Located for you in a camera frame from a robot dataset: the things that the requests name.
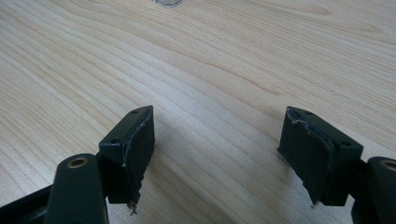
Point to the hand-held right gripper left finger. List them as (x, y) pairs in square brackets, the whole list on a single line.
[(134, 149)]

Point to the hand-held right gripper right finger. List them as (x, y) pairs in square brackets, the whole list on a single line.
[(314, 155)]

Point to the grey round table grommet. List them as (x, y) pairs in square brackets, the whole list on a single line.
[(168, 2)]

